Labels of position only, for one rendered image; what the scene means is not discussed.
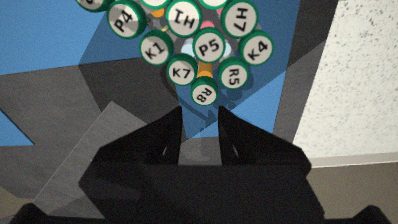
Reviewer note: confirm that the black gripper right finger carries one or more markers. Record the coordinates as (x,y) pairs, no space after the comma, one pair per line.
(254,145)

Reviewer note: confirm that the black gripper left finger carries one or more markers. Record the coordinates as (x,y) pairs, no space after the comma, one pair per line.
(148,143)

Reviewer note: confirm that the blue bench mat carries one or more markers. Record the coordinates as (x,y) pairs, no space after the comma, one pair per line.
(43,34)

